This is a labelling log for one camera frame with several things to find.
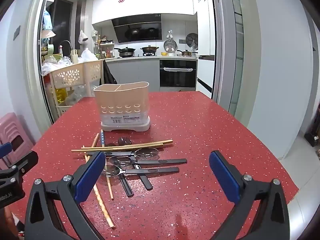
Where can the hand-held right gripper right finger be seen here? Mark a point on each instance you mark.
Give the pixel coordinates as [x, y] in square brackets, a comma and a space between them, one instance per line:
[223, 177]

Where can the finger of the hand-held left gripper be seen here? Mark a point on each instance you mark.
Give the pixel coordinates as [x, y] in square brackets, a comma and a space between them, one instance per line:
[25, 161]
[5, 149]

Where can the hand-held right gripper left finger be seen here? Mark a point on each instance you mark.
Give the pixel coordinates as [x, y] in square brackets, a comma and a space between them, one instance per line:
[90, 177]

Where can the blue patterned chopstick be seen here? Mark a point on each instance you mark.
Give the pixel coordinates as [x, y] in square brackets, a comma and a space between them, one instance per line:
[102, 137]

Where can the beige plastic utensil holder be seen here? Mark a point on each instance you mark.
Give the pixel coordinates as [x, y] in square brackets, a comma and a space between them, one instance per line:
[120, 97]

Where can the pink plastic stool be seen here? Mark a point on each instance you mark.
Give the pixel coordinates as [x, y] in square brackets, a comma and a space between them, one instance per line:
[12, 132]

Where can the yellow oil bottle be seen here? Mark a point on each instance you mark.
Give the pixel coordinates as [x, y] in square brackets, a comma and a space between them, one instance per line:
[60, 96]

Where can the beige perforated storage cart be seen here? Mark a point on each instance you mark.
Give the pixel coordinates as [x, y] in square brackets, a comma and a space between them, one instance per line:
[70, 76]

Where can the pile of clear plastic bags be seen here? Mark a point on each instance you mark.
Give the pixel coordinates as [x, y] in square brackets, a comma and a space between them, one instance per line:
[53, 66]

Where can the stacked green bowls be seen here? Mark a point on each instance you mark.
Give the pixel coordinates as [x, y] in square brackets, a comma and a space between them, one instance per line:
[51, 52]

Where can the black built-in oven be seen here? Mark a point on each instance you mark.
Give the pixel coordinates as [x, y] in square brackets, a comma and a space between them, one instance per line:
[177, 77]

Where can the white spray bottle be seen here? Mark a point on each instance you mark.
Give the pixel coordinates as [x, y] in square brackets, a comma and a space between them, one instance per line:
[60, 50]

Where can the beige knife block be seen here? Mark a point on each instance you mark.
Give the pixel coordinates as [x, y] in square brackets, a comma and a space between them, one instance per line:
[74, 57]

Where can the black kitchen faucet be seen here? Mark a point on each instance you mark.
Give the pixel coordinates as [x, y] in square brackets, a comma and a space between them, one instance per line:
[66, 42]

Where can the grey glass sliding door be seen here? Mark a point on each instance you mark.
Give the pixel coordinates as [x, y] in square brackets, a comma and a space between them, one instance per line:
[237, 55]

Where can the small steel pot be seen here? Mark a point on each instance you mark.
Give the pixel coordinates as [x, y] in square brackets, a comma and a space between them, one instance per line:
[186, 53]

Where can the spice rack with bottles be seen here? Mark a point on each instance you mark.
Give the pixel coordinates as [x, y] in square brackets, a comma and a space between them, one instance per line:
[105, 47]

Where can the black wok with lid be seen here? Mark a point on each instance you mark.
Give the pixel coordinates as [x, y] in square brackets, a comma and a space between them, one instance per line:
[126, 51]

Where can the hanging white plastic bag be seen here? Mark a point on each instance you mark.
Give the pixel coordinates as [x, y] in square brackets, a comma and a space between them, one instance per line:
[82, 37]

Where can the hanging blue packet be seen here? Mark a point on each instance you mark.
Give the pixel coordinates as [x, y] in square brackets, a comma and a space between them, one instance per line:
[47, 20]

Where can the white refrigerator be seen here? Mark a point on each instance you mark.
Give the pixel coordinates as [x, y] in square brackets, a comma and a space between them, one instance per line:
[203, 42]

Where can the round black divided pan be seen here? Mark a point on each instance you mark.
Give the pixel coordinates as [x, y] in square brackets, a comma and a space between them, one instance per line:
[192, 40]

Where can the brown cooking pot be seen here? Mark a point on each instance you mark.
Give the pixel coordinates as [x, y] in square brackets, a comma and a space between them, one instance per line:
[149, 48]

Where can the black range hood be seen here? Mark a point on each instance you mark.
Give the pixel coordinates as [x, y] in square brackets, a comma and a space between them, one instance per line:
[137, 30]

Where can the white upper kitchen cabinets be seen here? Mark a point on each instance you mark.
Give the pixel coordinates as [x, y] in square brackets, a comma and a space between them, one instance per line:
[150, 5]

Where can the grey wall switch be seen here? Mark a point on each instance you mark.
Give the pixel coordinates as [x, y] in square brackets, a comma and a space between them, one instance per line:
[17, 33]

